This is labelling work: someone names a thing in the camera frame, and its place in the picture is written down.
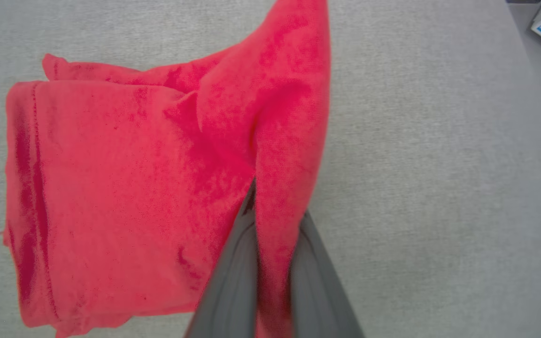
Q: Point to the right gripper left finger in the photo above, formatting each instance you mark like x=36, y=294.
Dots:
x=228, y=291

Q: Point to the grey fabric sofa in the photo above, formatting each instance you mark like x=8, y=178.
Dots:
x=439, y=188

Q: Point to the red and white garment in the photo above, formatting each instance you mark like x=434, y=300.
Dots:
x=125, y=188

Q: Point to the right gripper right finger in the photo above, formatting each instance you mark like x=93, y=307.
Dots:
x=320, y=291

